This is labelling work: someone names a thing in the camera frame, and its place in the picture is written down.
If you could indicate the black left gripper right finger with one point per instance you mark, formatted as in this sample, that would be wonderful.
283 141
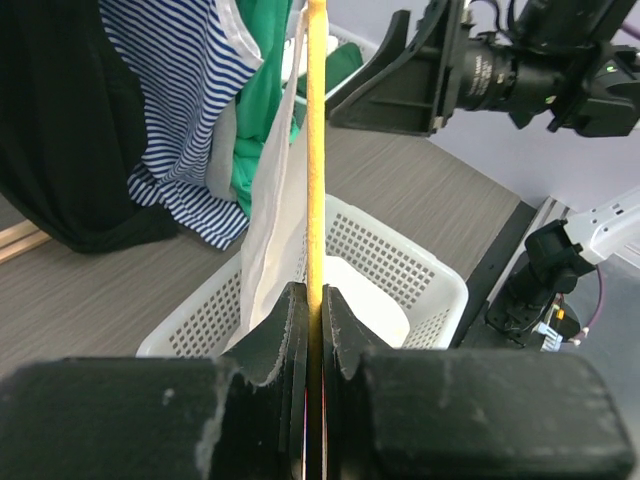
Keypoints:
356 393

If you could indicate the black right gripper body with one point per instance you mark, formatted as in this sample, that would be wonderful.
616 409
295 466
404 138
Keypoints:
415 80

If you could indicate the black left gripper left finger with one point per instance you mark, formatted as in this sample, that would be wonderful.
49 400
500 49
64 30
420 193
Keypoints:
262 433

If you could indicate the yellow velvet hanger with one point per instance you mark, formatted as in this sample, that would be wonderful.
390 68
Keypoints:
316 76

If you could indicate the black tank top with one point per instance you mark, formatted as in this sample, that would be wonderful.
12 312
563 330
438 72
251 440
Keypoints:
72 129

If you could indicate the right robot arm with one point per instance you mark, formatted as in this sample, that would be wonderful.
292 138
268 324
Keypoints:
467 192

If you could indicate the green tank top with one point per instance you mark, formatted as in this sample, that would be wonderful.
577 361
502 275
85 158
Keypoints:
259 100

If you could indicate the blue white striped tank top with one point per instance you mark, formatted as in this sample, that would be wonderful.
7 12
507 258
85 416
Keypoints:
191 58

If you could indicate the white perforated front basket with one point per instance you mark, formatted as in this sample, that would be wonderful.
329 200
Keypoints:
432 295

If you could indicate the white perforated basket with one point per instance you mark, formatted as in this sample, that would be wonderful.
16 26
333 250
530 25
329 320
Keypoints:
337 36
432 295

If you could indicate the folded green garment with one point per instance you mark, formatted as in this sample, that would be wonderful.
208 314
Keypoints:
342 63

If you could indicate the white perforated back basket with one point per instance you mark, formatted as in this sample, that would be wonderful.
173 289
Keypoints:
337 36

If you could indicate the wooden clothes rack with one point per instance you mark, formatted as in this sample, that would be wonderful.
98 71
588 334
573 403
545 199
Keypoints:
19 239

